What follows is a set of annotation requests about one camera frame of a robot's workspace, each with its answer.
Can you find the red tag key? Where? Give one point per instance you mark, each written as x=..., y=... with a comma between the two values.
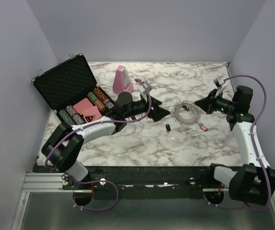
x=202, y=127

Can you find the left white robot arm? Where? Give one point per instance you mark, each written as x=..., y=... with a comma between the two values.
x=64, y=145

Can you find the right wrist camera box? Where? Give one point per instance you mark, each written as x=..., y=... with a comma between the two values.
x=220, y=84

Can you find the black front mounting rail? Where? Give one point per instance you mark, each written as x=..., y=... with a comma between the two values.
x=142, y=182

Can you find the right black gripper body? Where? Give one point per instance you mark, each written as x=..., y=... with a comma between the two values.
x=220, y=103

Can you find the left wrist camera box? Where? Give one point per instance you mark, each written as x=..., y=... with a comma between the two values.
x=143, y=87

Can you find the black poker chip case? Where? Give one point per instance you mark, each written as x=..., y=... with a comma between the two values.
x=66, y=84

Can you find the pink metronome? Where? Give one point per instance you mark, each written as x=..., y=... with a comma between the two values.
x=122, y=81

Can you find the blue tag key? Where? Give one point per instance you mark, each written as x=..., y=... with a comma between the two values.
x=186, y=107

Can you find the black tag key centre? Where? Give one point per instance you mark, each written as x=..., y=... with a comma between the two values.
x=168, y=130

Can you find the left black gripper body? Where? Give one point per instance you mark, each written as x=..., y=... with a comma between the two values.
x=142, y=106

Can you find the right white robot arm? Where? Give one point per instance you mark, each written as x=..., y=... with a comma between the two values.
x=254, y=181

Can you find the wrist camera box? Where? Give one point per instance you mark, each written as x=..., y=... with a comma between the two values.
x=220, y=84
x=143, y=87

